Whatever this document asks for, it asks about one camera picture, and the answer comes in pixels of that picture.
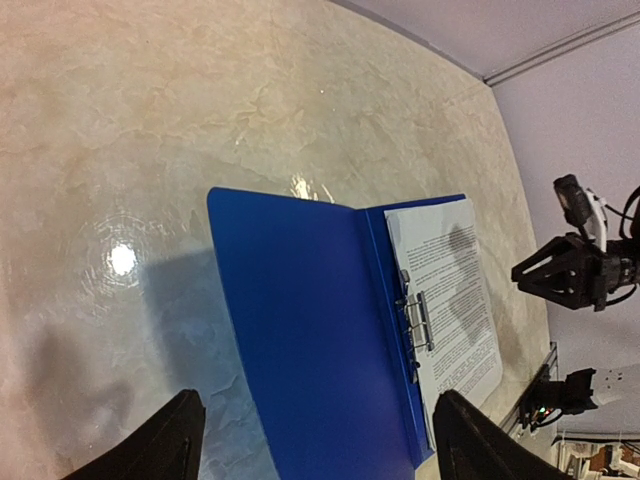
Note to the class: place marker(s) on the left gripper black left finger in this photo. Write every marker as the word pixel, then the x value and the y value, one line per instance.
pixel 167 446

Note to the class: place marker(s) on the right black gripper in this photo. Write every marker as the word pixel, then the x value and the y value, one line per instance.
pixel 565 271

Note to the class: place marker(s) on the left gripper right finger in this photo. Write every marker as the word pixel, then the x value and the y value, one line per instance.
pixel 470 446

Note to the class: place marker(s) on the printed paper sheet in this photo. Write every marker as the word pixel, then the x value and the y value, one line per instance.
pixel 437 245

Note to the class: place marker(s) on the right aluminium frame post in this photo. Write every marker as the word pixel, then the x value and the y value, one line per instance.
pixel 562 47

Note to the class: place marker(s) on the blue plastic folder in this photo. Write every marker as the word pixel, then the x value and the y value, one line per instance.
pixel 317 306

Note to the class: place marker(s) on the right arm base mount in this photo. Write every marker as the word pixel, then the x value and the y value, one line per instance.
pixel 540 400

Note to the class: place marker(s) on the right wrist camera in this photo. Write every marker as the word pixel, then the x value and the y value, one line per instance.
pixel 583 210

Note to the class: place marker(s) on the metal folder clip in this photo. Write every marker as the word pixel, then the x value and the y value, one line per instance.
pixel 419 331

